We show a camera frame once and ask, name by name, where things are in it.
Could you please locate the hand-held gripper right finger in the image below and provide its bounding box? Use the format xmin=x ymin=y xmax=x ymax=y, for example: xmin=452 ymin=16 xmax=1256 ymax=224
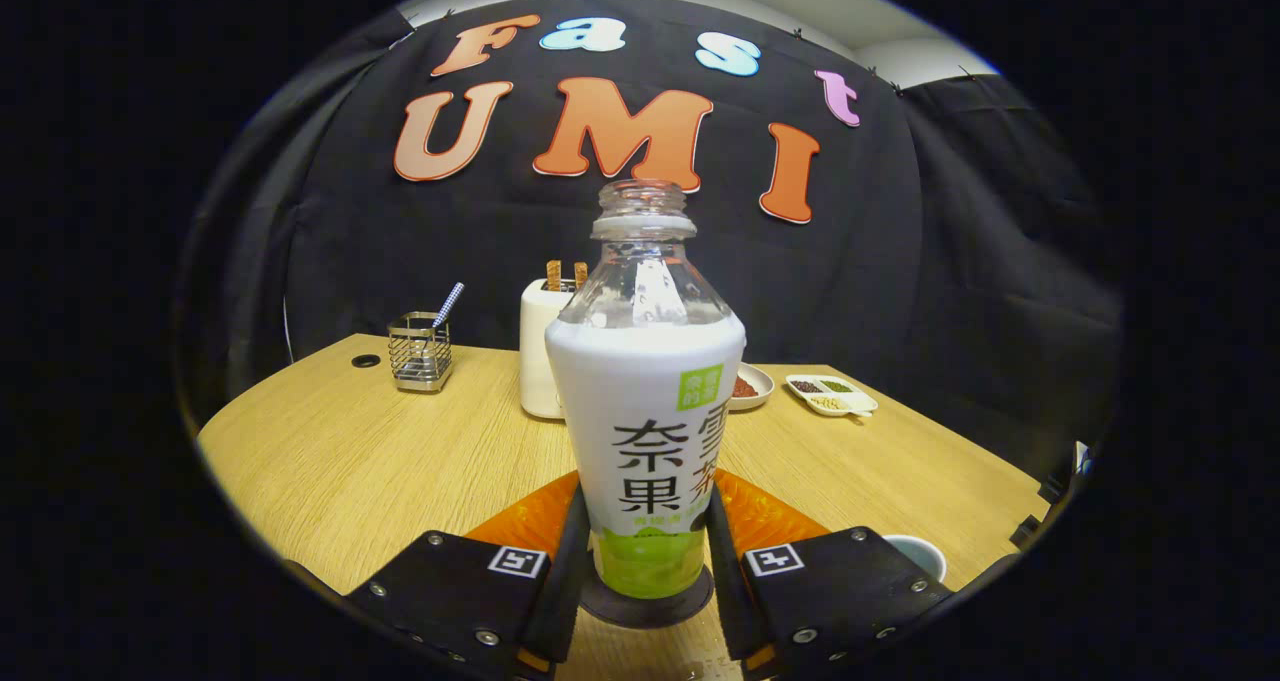
xmin=705 ymin=466 xmax=953 ymax=680

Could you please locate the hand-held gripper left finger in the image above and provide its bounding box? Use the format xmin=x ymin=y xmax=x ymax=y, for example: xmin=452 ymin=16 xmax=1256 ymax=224
xmin=343 ymin=469 xmax=591 ymax=680

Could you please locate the dark brown round coaster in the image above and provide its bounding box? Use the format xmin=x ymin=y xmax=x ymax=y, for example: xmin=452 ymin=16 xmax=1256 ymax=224
xmin=578 ymin=561 xmax=716 ymax=630

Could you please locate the white green juice bottle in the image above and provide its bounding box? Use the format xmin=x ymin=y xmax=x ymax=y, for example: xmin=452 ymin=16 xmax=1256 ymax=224
xmin=545 ymin=179 xmax=748 ymax=602

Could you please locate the white cup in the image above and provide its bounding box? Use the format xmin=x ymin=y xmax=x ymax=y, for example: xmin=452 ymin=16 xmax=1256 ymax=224
xmin=880 ymin=534 xmax=948 ymax=584

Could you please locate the white plate with red food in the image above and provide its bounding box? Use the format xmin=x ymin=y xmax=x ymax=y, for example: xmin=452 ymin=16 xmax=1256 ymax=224
xmin=728 ymin=363 xmax=776 ymax=412

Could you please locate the white divided dish with seeds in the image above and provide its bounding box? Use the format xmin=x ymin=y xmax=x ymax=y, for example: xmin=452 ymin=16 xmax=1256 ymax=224
xmin=784 ymin=374 xmax=879 ymax=419

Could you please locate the white toaster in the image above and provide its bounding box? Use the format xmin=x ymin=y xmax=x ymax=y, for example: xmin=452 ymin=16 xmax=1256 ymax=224
xmin=519 ymin=278 xmax=591 ymax=420

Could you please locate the wooden table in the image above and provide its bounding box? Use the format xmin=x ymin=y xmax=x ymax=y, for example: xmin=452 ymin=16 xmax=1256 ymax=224
xmin=198 ymin=333 xmax=1051 ymax=681

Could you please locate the metal wire utensil holder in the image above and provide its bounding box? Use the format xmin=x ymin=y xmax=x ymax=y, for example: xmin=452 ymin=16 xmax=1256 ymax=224
xmin=387 ymin=311 xmax=454 ymax=394

